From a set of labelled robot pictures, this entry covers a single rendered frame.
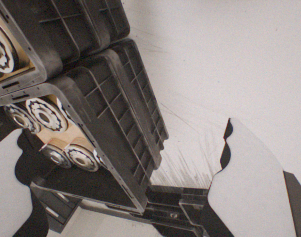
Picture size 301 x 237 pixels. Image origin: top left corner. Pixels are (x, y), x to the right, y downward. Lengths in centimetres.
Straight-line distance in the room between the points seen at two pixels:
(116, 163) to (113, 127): 6
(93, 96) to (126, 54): 12
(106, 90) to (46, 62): 10
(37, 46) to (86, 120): 9
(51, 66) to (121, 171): 18
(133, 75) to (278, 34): 26
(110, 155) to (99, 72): 13
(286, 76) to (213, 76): 13
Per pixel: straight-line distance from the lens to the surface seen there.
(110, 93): 28
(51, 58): 21
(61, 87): 21
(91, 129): 23
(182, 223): 151
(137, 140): 33
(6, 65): 41
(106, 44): 29
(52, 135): 55
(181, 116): 44
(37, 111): 42
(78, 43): 26
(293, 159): 55
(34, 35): 21
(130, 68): 34
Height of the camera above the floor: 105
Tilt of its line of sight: 47 degrees down
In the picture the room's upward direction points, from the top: 152 degrees counter-clockwise
